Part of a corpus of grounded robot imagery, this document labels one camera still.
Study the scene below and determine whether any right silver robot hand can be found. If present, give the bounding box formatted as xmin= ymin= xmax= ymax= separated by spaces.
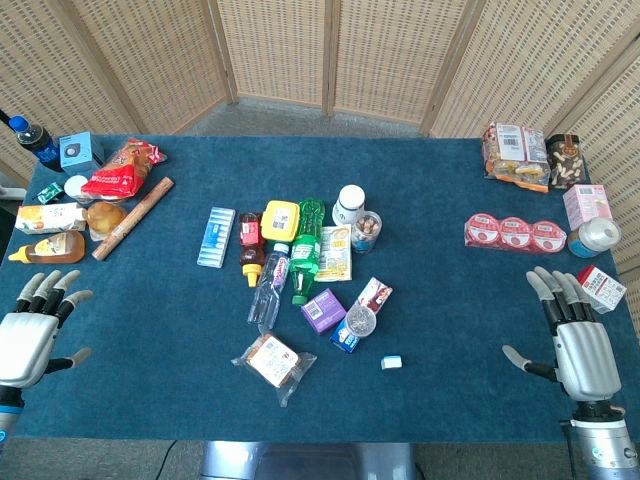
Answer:
xmin=501 ymin=266 xmax=623 ymax=403

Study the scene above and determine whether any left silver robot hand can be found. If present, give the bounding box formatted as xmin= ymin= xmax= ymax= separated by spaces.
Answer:
xmin=0 ymin=269 xmax=95 ymax=390

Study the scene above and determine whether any packaged bread slice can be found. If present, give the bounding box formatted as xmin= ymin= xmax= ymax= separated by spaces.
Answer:
xmin=230 ymin=333 xmax=318 ymax=408

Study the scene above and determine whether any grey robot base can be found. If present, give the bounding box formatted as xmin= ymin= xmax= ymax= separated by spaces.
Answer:
xmin=198 ymin=440 xmax=417 ymax=480

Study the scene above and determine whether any red snack bag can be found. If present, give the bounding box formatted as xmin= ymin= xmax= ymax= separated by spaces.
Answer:
xmin=80 ymin=138 xmax=168 ymax=200

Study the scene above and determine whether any clear plastic snack package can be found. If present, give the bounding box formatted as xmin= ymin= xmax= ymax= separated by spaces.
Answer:
xmin=480 ymin=122 xmax=551 ymax=194

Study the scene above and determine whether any red white small carton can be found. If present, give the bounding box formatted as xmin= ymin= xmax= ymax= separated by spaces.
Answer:
xmin=577 ymin=264 xmax=628 ymax=315

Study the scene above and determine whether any amber honey squeeze bottle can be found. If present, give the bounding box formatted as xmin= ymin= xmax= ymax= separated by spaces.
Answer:
xmin=7 ymin=230 xmax=87 ymax=265

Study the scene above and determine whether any blue jar white lid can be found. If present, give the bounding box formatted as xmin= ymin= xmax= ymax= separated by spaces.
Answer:
xmin=566 ymin=216 xmax=622 ymax=259

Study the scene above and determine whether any orange juice carton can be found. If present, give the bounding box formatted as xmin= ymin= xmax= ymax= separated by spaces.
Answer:
xmin=14 ymin=202 xmax=89 ymax=236

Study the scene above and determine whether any red cup three pack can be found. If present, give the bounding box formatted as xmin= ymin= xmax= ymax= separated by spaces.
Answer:
xmin=463 ymin=212 xmax=569 ymax=256

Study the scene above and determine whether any pink box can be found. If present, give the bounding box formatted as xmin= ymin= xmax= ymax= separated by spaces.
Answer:
xmin=562 ymin=184 xmax=614 ymax=232

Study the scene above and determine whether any round bun in wrap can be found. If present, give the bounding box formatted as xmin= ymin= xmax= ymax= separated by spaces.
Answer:
xmin=86 ymin=200 xmax=128 ymax=241

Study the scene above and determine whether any small green white packet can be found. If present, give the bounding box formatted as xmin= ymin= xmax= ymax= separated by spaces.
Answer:
xmin=37 ymin=182 xmax=65 ymax=205

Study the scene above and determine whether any white round lid jar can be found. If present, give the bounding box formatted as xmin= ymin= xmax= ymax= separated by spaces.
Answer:
xmin=63 ymin=175 xmax=90 ymax=201

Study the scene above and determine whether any long brown stick package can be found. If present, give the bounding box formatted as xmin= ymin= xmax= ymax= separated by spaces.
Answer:
xmin=91 ymin=176 xmax=176 ymax=262

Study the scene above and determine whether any dark cola bottle blue cap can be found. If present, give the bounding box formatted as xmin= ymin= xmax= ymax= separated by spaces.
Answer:
xmin=8 ymin=115 xmax=63 ymax=173

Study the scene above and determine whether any blue white tube pack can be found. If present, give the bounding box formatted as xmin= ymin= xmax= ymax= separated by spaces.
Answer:
xmin=196 ymin=206 xmax=237 ymax=269

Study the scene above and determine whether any pink white snack packet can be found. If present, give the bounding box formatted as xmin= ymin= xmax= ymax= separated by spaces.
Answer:
xmin=353 ymin=277 xmax=394 ymax=315

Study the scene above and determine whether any silver top can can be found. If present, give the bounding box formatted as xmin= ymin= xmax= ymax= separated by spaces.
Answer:
xmin=344 ymin=305 xmax=378 ymax=339

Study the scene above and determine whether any blue milk carton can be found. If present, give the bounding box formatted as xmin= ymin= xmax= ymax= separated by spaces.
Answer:
xmin=329 ymin=327 xmax=370 ymax=355

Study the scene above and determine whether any dark sauce squeeze bottle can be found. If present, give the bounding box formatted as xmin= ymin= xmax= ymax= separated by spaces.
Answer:
xmin=237 ymin=211 xmax=265 ymax=288

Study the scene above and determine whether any clear water bottle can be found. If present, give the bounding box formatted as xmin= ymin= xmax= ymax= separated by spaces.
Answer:
xmin=247 ymin=242 xmax=292 ymax=327

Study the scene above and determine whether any clear jar of snacks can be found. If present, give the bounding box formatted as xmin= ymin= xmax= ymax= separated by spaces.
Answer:
xmin=350 ymin=210 xmax=384 ymax=255

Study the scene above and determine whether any purple small box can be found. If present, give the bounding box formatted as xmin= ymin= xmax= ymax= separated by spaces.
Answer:
xmin=300 ymin=288 xmax=348 ymax=336

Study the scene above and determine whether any yellow white snack sachet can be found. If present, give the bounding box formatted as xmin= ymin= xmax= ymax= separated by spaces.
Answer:
xmin=315 ymin=224 xmax=355 ymax=284

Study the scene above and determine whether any blue table cloth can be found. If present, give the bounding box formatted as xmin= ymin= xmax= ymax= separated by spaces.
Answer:
xmin=0 ymin=133 xmax=640 ymax=444

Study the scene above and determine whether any white supplement bottle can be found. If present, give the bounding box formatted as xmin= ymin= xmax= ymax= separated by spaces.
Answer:
xmin=332 ymin=184 xmax=367 ymax=227

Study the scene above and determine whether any yellow lid box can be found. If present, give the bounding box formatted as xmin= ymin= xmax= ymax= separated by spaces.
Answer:
xmin=260 ymin=199 xmax=301 ymax=243

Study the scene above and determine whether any green plastic bottle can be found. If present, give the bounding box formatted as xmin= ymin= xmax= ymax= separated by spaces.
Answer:
xmin=289 ymin=197 xmax=327 ymax=306

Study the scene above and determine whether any woven folding screen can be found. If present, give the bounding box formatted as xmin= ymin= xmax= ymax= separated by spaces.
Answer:
xmin=0 ymin=0 xmax=640 ymax=274

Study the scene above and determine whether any black cable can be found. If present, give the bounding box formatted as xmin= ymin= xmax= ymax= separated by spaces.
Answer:
xmin=155 ymin=439 xmax=177 ymax=480

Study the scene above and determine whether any light blue camera box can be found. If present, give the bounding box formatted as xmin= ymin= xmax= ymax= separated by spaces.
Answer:
xmin=58 ymin=131 xmax=105 ymax=175

